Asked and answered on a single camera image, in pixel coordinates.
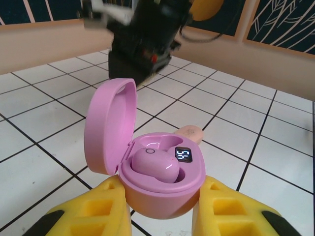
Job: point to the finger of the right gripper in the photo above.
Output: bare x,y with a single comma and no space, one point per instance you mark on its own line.
147,79
128,66

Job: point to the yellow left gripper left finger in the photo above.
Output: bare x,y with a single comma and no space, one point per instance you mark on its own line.
93,214

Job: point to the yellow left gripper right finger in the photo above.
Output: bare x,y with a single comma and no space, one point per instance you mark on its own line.
226,211

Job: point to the lilac earbud charging case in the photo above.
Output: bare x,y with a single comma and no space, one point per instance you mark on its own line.
108,123

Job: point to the peach earbud charging case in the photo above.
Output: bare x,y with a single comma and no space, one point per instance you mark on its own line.
190,132

